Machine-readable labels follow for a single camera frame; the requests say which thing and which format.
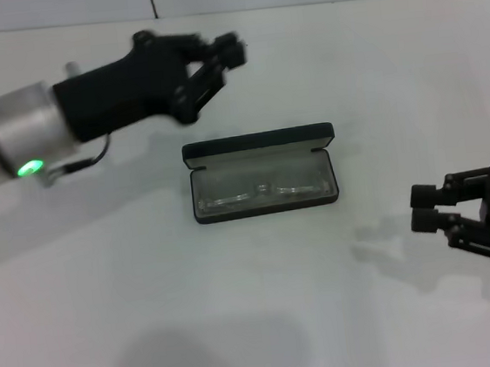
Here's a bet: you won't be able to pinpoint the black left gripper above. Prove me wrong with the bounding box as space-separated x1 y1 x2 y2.
49 21 255 146

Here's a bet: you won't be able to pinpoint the black glasses case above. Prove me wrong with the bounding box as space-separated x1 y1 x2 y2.
180 120 344 228

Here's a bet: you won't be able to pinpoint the clear frame glasses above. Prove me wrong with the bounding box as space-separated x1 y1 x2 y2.
192 173 334 217

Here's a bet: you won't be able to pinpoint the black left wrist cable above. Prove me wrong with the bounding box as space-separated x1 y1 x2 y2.
37 133 118 189

